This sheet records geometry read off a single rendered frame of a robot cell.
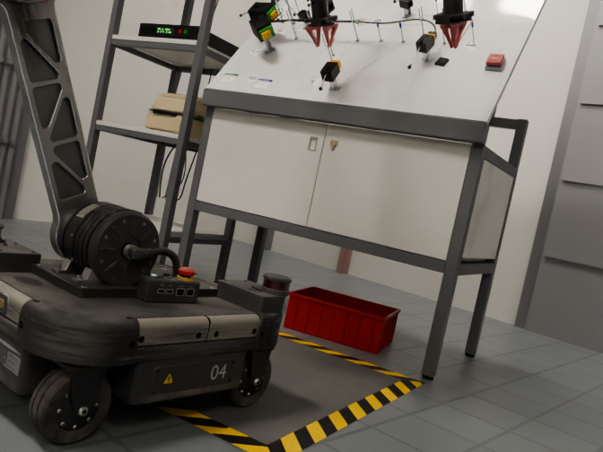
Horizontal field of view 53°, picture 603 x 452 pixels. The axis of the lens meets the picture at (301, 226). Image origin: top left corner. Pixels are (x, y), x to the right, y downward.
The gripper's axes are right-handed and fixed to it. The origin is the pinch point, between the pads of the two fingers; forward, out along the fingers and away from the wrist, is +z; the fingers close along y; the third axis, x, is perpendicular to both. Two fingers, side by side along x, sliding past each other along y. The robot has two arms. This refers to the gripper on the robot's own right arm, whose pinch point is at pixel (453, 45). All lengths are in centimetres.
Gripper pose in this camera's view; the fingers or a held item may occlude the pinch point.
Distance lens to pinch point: 192.0
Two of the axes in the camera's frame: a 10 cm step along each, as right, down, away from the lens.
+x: -6.5, 4.1, -6.5
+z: 1.3, 8.9, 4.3
